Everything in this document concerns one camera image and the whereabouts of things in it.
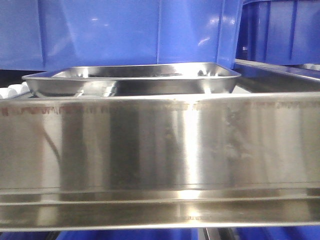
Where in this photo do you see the silver metal tray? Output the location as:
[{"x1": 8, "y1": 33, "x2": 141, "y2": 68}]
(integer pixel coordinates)
[{"x1": 22, "y1": 62, "x2": 241, "y2": 98}]

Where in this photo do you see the blue plastic bin at right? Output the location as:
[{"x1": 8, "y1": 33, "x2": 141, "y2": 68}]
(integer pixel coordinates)
[{"x1": 236, "y1": 0, "x2": 320, "y2": 65}]

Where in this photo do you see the white conveyor roller track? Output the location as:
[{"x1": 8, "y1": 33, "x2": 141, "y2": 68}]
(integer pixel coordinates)
[{"x1": 0, "y1": 84, "x2": 30, "y2": 100}]

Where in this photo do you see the large blue plastic bin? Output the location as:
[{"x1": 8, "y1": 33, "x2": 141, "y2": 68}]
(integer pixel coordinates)
[{"x1": 0, "y1": 0, "x2": 243, "y2": 71}]

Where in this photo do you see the stainless steel shelf front rail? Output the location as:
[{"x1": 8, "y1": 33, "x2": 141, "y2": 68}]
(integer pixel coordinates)
[{"x1": 0, "y1": 92, "x2": 320, "y2": 231}]

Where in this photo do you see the steel shelf divider rail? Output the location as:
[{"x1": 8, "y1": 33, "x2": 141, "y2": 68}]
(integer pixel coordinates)
[{"x1": 233, "y1": 59, "x2": 320, "y2": 93}]

